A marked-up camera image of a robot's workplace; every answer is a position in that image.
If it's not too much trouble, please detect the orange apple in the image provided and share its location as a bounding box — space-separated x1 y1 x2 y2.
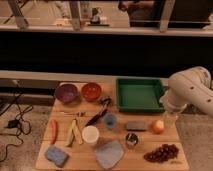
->
151 120 165 134

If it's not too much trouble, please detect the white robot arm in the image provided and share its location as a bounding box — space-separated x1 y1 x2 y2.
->
159 66 213 128

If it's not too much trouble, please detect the small metal cup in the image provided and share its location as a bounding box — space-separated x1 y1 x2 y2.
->
125 133 138 148

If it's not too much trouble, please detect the blue plastic cup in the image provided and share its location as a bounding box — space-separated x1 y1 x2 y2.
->
103 113 117 130

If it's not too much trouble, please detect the white plastic cup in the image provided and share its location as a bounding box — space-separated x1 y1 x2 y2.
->
82 126 100 145

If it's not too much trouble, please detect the grey sponge block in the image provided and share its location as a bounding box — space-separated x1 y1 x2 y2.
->
125 121 148 131

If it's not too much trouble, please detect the wooden board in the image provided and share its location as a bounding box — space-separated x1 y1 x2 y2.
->
36 83 189 171

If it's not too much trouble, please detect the bunch of dark grapes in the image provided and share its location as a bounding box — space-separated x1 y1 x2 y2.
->
144 144 179 163

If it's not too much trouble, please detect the green plastic tray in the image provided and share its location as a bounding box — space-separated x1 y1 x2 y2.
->
116 78 164 113

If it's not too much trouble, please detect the light blue cloth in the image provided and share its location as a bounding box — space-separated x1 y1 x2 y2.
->
95 140 124 169

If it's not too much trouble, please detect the red bowl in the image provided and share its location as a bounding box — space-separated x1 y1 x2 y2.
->
81 83 102 102

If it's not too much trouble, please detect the metal fork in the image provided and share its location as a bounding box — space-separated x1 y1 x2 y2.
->
59 111 85 117

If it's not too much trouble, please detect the purple bowl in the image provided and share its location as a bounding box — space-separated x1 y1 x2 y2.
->
54 84 78 103

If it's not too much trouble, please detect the blue sponge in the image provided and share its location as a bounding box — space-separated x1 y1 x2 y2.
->
44 145 69 168

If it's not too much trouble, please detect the black handled kitchen tool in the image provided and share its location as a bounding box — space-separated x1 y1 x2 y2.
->
86 96 112 126

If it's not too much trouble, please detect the black power cable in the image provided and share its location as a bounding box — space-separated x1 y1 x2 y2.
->
0 79 34 164

